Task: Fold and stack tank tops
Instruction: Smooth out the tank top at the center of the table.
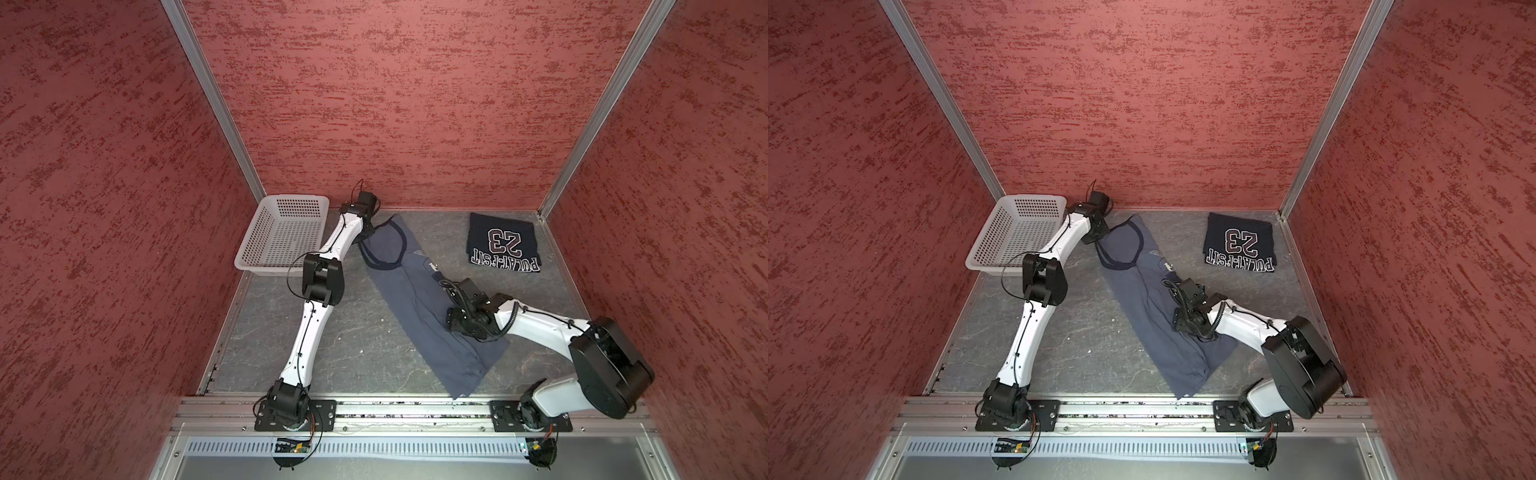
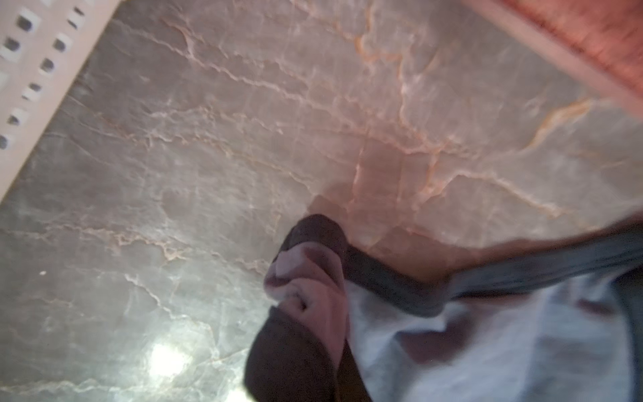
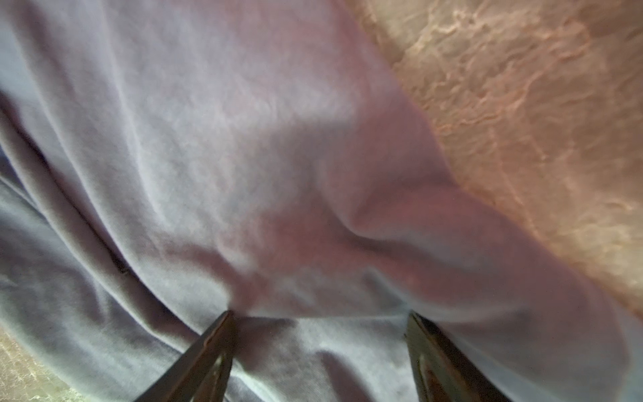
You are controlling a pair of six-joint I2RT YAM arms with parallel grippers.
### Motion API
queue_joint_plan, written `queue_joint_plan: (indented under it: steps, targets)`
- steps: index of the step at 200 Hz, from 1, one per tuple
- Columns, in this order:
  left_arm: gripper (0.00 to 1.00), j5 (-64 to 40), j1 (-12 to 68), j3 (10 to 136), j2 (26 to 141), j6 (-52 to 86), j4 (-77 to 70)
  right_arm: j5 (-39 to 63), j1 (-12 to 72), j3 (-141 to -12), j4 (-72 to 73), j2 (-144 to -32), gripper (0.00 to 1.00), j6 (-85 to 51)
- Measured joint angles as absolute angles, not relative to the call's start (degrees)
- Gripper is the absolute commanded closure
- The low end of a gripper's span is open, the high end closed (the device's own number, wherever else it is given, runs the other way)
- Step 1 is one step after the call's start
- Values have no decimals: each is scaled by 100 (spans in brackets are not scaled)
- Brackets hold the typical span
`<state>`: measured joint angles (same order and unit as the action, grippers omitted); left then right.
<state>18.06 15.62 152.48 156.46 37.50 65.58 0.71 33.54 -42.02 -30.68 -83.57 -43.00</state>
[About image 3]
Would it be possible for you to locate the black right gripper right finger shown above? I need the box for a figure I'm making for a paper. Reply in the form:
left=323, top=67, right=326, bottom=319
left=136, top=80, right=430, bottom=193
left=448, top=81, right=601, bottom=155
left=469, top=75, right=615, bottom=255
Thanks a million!
left=405, top=312, right=509, bottom=402

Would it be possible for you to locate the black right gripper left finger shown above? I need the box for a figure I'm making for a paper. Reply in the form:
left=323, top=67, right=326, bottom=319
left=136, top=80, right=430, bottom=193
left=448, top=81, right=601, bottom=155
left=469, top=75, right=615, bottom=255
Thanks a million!
left=137, top=311, right=236, bottom=402

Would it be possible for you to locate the grey-blue tank top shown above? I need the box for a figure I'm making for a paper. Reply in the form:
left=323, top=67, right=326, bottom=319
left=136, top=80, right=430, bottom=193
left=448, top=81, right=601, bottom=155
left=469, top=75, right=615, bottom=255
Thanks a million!
left=1, top=1, right=642, bottom=401

